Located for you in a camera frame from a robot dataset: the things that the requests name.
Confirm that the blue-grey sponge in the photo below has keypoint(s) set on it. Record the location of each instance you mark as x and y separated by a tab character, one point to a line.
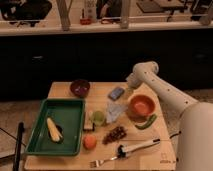
116	93

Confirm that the red object on shelf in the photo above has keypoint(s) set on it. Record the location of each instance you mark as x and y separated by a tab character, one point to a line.
85	21

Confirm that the light blue cloth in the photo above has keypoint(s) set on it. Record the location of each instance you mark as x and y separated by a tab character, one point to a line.
113	111

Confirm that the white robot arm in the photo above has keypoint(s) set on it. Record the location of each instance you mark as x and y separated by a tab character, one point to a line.
195	143

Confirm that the dark purple bowl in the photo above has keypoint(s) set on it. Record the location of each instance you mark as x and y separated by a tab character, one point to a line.
80	88

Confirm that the small wooden block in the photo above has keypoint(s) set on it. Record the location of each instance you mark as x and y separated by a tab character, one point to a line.
88	125

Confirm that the black office chair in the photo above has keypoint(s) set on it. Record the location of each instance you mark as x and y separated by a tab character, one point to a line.
29	12

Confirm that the silver fork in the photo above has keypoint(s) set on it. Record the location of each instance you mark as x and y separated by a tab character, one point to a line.
98	163

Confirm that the green chili pepper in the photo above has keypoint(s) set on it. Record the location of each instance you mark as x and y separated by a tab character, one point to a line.
148	123

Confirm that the white handled dish brush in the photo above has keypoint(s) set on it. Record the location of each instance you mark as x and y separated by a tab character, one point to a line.
124	150

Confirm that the black pole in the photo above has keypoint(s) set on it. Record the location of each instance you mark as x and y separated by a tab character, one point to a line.
17	154

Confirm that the yellow corn cob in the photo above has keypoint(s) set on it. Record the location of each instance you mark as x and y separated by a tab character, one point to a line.
56	136

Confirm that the green cup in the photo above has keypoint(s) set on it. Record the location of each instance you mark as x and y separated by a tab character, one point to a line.
98	118

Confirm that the orange round fruit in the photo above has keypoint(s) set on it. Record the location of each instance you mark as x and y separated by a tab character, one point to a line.
89	141

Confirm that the green plastic tray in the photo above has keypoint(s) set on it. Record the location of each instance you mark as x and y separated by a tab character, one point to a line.
58	128

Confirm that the orange bowl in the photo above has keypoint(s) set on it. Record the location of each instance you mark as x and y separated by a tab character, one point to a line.
141	106

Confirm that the dark grape bunch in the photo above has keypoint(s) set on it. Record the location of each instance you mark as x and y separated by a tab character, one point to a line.
115	134

